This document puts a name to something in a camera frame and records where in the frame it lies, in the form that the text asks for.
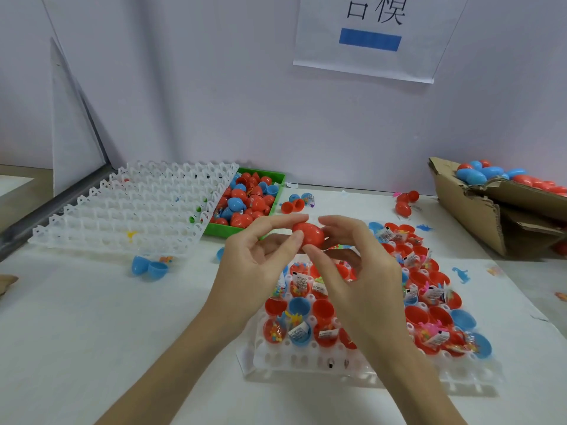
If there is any clear plastic egg tray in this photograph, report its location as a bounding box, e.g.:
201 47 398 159
243 221 501 390
28 161 240 259

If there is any green plastic tray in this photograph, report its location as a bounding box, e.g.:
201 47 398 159
206 166 288 240

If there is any person's left forearm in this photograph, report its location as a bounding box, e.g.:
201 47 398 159
96 323 245 425

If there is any person's left hand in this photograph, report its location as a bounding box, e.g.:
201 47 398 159
202 214 311 346

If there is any cardboard box of capsules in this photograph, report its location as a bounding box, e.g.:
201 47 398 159
429 157 567 259

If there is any person's right hand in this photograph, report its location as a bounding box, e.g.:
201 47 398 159
301 215 422 364

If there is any small capsule cluster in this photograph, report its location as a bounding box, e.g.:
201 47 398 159
281 192 315 214

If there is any grey metal rail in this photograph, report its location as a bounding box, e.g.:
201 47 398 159
0 164 116 260

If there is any white paper sign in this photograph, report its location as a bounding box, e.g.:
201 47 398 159
293 0 471 85

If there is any pile of finished eggs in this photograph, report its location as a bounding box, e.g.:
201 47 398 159
454 160 567 195

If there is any person's right forearm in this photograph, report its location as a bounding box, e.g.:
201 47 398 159
376 341 466 425

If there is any clear triangular panel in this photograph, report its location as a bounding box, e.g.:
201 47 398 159
50 38 109 195

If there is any blue egg shell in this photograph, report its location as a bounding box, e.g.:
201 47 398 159
131 254 170 280

